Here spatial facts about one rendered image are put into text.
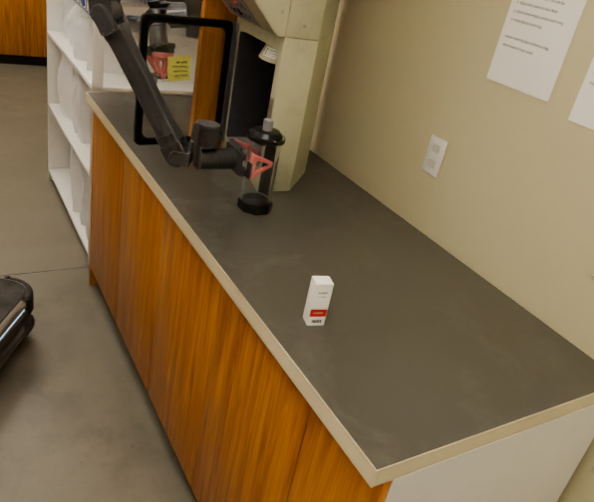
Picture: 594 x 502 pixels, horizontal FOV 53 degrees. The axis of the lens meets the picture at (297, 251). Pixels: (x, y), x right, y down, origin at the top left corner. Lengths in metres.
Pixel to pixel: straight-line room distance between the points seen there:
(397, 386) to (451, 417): 0.12
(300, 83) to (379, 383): 0.96
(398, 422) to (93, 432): 1.42
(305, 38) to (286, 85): 0.14
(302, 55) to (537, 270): 0.87
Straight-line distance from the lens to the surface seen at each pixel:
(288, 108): 1.82
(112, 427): 2.34
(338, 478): 1.20
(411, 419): 1.15
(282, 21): 1.74
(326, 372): 1.19
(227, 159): 1.63
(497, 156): 1.71
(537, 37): 1.66
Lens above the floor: 1.68
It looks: 28 degrees down
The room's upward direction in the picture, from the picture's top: 12 degrees clockwise
